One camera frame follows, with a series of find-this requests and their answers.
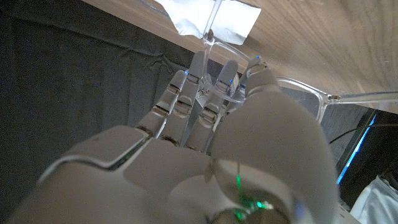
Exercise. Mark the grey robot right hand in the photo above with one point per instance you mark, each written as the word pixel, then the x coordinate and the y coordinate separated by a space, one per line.
pixel 186 174

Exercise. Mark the white tissue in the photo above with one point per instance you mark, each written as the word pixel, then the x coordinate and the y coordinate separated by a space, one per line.
pixel 192 18

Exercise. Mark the clear frame glasses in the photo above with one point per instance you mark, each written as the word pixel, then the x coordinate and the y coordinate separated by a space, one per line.
pixel 357 98

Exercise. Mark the black backdrop curtain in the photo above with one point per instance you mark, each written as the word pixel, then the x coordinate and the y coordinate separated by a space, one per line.
pixel 62 77

